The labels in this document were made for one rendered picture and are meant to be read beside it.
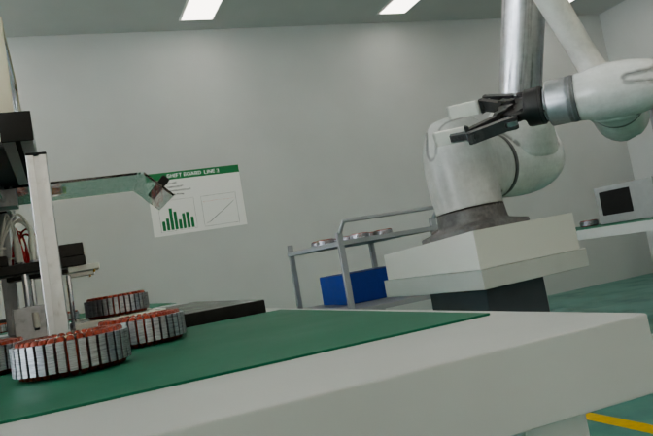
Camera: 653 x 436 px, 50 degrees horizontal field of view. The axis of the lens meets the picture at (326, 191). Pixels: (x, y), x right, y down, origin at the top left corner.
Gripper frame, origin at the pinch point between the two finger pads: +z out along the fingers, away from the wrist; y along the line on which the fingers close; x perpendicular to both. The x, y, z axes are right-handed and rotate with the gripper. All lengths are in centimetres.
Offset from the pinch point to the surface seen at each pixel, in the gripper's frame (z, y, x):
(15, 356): 15, -97, 23
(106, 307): 50, -57, 1
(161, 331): 17, -78, 11
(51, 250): 44, -65, 18
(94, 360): 9, -94, 20
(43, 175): 44, -60, 28
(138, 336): 19, -80, 11
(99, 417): -10, -110, 28
